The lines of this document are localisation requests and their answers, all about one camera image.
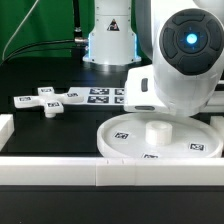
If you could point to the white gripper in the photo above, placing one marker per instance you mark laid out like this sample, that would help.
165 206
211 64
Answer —
140 92

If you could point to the white round table top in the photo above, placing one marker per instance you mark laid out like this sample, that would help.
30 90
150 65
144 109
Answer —
154 135

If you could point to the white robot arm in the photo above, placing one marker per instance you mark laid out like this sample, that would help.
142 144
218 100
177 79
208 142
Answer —
184 39

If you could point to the white marker sheet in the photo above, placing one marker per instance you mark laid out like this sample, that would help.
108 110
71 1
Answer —
99 95

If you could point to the white right barrier block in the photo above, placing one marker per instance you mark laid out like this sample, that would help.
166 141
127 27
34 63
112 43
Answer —
217 122

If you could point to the white barrier block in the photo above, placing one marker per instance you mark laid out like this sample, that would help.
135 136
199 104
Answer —
6 128
217 122

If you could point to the white cross-shaped table base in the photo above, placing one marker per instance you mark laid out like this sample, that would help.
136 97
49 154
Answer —
52 103

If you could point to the white left barrier block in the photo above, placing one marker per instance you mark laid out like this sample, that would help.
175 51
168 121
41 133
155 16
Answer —
6 128

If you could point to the black vertical cable connector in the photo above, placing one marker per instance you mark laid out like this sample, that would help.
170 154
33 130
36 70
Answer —
77 33

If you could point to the white front barrier wall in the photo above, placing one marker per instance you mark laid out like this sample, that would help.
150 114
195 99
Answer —
111 172

